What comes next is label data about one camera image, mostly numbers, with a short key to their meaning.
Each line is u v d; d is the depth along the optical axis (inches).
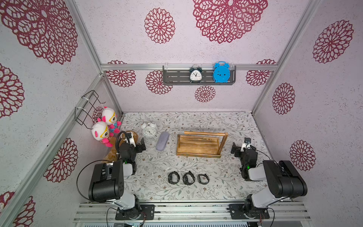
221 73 35.4
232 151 34.5
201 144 39.5
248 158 28.1
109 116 36.9
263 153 32.1
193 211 29.9
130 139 31.3
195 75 35.4
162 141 39.4
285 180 18.1
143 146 33.7
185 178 32.1
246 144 30.6
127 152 27.6
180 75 36.6
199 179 32.7
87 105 31.4
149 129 38.6
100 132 33.3
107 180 18.0
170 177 32.4
